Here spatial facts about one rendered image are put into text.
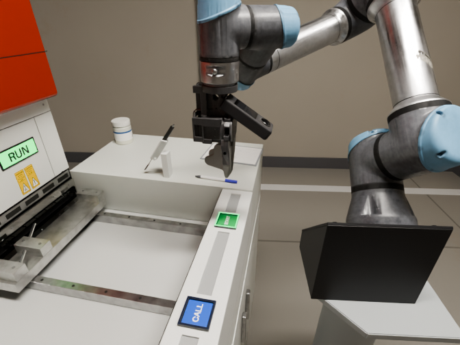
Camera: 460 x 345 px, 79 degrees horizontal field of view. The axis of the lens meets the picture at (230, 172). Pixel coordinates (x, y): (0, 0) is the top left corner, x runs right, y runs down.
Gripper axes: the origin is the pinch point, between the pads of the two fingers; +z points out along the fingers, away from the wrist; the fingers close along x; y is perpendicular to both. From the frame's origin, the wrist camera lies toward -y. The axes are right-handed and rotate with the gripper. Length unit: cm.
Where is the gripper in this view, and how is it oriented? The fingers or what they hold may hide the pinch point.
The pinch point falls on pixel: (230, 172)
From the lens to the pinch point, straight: 64.5
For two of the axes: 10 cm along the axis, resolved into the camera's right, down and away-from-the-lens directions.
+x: -1.9, 4.8, -8.5
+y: -9.8, -1.0, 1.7
